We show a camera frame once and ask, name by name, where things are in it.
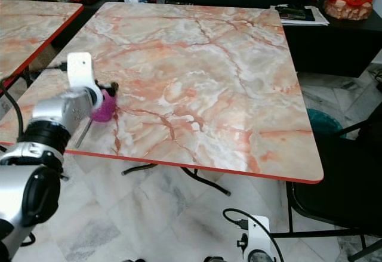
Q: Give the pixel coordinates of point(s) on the pink plastic cup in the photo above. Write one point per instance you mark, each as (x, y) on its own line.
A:
(104, 111)

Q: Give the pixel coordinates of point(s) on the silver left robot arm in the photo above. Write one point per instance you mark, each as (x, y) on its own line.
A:
(15, 196)

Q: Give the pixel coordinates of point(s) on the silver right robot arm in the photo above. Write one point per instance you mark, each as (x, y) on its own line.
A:
(261, 257)

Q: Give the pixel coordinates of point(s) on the thin grey stick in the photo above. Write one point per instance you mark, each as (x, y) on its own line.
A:
(85, 135)

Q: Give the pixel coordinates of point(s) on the black metal table legs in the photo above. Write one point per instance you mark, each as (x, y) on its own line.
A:
(215, 186)

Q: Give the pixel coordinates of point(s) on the marble pattern table red edge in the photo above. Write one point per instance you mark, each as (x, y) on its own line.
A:
(30, 29)
(215, 89)

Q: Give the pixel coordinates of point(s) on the black chair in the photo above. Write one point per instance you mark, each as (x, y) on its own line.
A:
(340, 184)

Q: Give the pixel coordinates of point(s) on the teal plastic bin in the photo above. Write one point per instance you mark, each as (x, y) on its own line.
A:
(322, 122)

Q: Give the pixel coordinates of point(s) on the black low cabinet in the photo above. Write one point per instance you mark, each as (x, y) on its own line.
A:
(334, 53)

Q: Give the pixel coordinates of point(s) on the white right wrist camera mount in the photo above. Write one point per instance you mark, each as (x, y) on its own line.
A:
(259, 235)

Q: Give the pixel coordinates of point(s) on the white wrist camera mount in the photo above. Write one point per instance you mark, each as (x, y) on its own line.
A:
(79, 71)
(259, 235)

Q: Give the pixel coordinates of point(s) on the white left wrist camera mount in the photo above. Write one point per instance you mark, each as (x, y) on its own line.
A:
(79, 71)

